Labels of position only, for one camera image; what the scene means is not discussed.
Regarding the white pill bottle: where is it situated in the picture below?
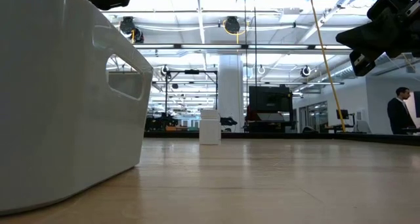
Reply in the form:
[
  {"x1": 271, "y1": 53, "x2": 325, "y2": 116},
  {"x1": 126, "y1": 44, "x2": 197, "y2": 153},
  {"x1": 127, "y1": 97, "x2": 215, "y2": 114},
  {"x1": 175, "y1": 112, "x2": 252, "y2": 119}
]
[{"x1": 199, "y1": 109, "x2": 222, "y2": 146}]

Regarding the black monitor on stand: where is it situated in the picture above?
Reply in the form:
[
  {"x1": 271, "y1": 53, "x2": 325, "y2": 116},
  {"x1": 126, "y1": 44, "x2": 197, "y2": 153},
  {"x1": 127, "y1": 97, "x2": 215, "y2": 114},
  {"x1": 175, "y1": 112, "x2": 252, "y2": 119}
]
[{"x1": 248, "y1": 85, "x2": 295, "y2": 133}]

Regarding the white plastic basket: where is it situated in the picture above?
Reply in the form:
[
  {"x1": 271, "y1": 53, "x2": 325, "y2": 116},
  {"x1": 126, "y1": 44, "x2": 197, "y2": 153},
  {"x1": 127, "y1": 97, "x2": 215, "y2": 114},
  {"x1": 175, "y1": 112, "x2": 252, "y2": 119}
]
[{"x1": 0, "y1": 0, "x2": 154, "y2": 217}]

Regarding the person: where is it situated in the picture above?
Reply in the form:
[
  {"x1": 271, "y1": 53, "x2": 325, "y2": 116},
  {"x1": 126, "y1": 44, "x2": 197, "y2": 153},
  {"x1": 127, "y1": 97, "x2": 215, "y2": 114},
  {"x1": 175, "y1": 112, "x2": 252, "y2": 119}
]
[{"x1": 386, "y1": 87, "x2": 419, "y2": 135}]

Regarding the distant black rig frame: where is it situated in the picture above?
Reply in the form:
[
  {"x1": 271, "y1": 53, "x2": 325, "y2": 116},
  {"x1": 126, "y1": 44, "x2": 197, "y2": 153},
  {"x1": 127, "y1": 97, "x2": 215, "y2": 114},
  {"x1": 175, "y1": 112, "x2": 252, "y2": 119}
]
[{"x1": 165, "y1": 69, "x2": 219, "y2": 120}]

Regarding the black metal table frame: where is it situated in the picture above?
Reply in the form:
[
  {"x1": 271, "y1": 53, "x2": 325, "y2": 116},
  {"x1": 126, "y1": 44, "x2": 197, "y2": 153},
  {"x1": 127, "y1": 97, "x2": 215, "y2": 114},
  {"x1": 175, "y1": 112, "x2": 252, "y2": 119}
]
[{"x1": 144, "y1": 131, "x2": 420, "y2": 147}]

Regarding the long yellow cable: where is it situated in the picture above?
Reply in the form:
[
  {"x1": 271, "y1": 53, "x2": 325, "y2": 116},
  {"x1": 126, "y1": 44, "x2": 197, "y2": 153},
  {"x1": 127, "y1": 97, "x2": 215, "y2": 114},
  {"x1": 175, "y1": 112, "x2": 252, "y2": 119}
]
[{"x1": 307, "y1": 0, "x2": 347, "y2": 133}]

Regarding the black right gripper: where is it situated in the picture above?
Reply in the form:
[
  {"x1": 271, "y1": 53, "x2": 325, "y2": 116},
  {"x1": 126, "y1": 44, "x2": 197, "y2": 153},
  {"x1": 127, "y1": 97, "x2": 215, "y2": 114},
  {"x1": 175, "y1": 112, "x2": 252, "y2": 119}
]
[{"x1": 335, "y1": 0, "x2": 420, "y2": 78}]

